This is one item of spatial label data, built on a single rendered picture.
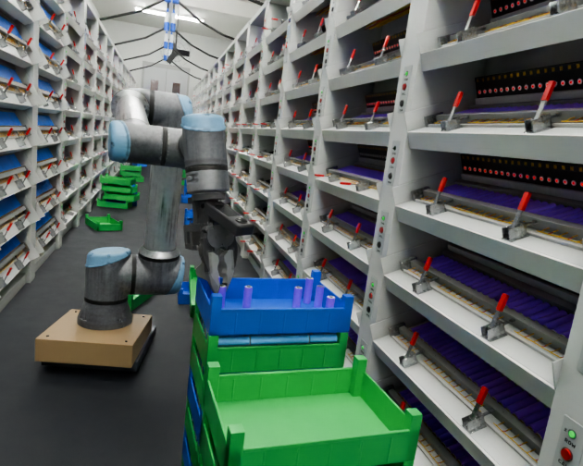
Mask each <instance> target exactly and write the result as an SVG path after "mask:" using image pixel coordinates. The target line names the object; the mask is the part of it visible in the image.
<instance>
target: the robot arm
mask: <svg viewBox="0 0 583 466"><path fill-rule="evenodd" d="M111 112H112V114H113V116H114V118H115V119H116V120H113V121H111V122H110V124H109V129H108V156H109V158H110V160H112V161H116V162H120V163H134V164H143V165H151V171H150V182H149V194H148V206H147V217H146V230H145V242H144V245H142V247H141V248H140V249H139V253H138V254H131V251H130V249H128V248H123V247H105V248H99V249H95V250H92V251H90V252H89V253H88V255H87V260H86V265H85V266H86V268H85V288H84V303H83V304H82V306H81V310H80V312H79V314H78V317H77V324H78V325H79V326H81V327H83V328H87V329H92V330H114V329H120V328H123V327H126V326H128V325H130V324H131V322H132V314H131V311H130V306H129V304H128V295H167V294H176V293H178V292H179V291H180V289H181V286H182V281H183V278H184V268H185V266H184V264H185V262H184V258H183V256H181V255H180V251H179V250H178V249H177V248H176V236H177V226H178V217H179V208H180V189H181V180H182V170H185V174H186V183H187V192H188V193H189V194H193V195H192V197H191V198H188V204H192V213H193V223H191V221H192V220H191V221H190V223H189V225H184V226H183V231H184V242H185V249H188V250H191V251H199V255H200V258H201V260H202V262H201V264H200V265H199V266H197V267H196V274H197V276H198V277H201V278H202V279H204V280H206V281H207V282H208V285H209V287H210V288H211V290H212V291H213V293H218V291H219V289H220V284H219V281H218V277H219V276H221V277H223V281H222V284H223V285H225V286H227V289H226V292H227V290H228V288H229V284H230V281H231V279H232V276H233V273H234V268H235V267H236V262H237V256H238V246H237V242H236V237H238V236H245V235H252V234H253V232H254V223H252V222H251V221H249V220H248V219H246V218H245V217H244V216H242V215H240V214H239V213H237V212H236V211H235V210H233V209H232V208H230V207H229V206H227V205H226V204H225V203H223V202H219V200H225V199H226V193H224V192H227V191H229V171H228V159H227V147H226V136H225V129H226V126H225V124H224V118H223V117H222V116H220V115H216V114H193V113H192V101H191V99H190V98H189V97H188V96H186V95H182V94H178V93H171V92H160V91H154V90H149V89H141V88H127V89H123V90H120V91H119V92H117V93H116V94H115V95H114V97H113V98H112V101H111ZM186 235H187V239H186ZM218 247H220V248H221V249H220V250H219V251H218V253H217V255H216V254H215V253H213V251H216V250H217V248H218Z"/></svg>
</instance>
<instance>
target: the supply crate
mask: <svg viewBox="0 0 583 466"><path fill-rule="evenodd" d="M311 277H312V278H313V279H314V282H313V288H312V296H311V302H310V303H309V304H306V303H303V301H304V288H305V280H306V279H305V278H251V277H233V278H232V279H231V281H230V284H229V288H228V290H227V292H226V298H225V306H224V308H222V301H223V297H222V295H221V294H220V293H212V294H211V288H210V287H209V285H208V282H207V281H206V280H204V279H202V278H201V277H197V283H196V294H195V300H196V303H197V306H198V308H199V311H200V313H201V315H202V318H203V320H204V323H205V327H206V330H207V332H208V335H209V336H238V335H273V334H309V333H344V332H349V329H350V322H351V317H352V310H353V304H354V297H353V296H352V295H351V294H342V297H341V298H339V297H338V296H337V295H336V294H335V293H333V292H332V291H331V290H330V289H329V288H327V287H326V286H325V285H324V284H322V283H321V282H320V278H321V271H319V270H314V269H312V271H311ZM247 285H250V286H252V287H253V293H252V301H251V308H243V307H242V300H243V292H244V286H247ZM317 285H321V286H324V294H323V301H322V308H314V303H315V295H316V286H317ZM297 286H300V287H302V288H303V292H302V298H301V306H300V308H292V301H293V293H294V287H297ZM210 295H211V300H210ZM330 295H331V296H333V297H335V302H334V308H325V307H326V300H327V296H330Z"/></svg>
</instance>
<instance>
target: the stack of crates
mask: <svg viewBox="0 0 583 466"><path fill-rule="evenodd" d="M366 363H367V358H366V357H365V356H364V355H354V361H353V367H342V368H326V369H308V370H291V371H275V372H257V373H240V374H220V365H219V363H218V362H208V363H207V366H206V376H205V394H204V406H203V415H202V424H201V434H200V444H199V446H200V447H199V455H198V464H197V466H414V460H415V456H416V448H417V442H418V438H419V433H420V428H421V423H422V418H423V414H422V413H421V412H420V411H419V410H418V409H417V408H412V409H406V410H405V413H404V412H403V411H402V410H401V409H400V408H399V406H398V405H397V404H396V403H395V402H394V401H393V400H392V399H391V398H390V397H389V396H388V395H387V394H386V393H385V392H384V391H383V390H382V389H381V387H380V386H379V385H378V384H377V383H376V382H375V381H374V380H373V379H372V378H371V377H370V376H369V375H368V374H367V373H366Z"/></svg>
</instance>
